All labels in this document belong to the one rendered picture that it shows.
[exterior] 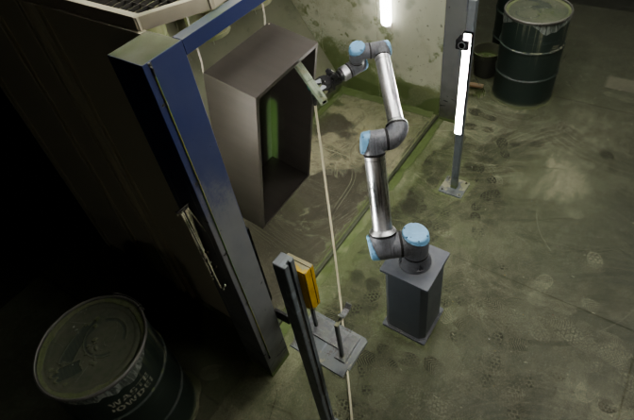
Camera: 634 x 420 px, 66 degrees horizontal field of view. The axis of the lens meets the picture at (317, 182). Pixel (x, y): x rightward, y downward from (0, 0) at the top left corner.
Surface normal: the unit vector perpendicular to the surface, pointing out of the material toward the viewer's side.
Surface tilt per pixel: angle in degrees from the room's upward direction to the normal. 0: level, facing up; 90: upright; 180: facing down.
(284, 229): 0
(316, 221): 0
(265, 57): 12
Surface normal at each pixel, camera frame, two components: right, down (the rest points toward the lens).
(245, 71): 0.05, -0.63
